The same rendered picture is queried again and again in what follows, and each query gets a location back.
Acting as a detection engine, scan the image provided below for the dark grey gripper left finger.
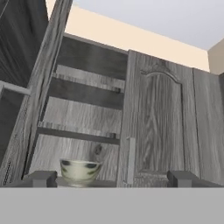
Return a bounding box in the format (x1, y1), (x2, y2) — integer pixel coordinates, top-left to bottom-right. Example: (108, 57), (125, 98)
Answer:
(5, 171), (59, 188)

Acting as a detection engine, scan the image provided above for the grey wood cabinet shelf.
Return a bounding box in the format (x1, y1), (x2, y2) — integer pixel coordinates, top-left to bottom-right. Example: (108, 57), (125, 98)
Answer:
(36, 121), (121, 146)
(51, 72), (126, 94)

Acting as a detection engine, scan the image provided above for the grey wood open cabinet door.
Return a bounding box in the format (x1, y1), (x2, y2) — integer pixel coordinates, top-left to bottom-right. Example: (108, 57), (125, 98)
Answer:
(0, 0), (74, 187)

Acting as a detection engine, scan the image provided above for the white bowl with green pattern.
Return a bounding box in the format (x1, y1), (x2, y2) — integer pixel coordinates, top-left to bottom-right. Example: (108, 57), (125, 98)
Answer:
(59, 158), (103, 188)

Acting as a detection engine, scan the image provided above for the grey wood cabinet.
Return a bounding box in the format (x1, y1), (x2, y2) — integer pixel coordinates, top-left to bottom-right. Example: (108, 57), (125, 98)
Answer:
(22, 32), (224, 188)

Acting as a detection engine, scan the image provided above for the grey wood closed cabinet door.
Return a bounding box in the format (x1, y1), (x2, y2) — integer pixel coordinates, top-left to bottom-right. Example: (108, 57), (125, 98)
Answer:
(115, 49), (201, 188)

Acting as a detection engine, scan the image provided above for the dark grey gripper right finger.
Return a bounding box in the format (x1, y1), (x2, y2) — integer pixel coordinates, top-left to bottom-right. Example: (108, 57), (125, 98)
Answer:
(166, 170), (223, 188)

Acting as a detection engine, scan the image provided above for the grey metal bar handle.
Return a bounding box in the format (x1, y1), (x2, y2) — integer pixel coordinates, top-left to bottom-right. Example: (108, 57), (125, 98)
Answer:
(0, 80), (32, 97)
(126, 136), (137, 186)

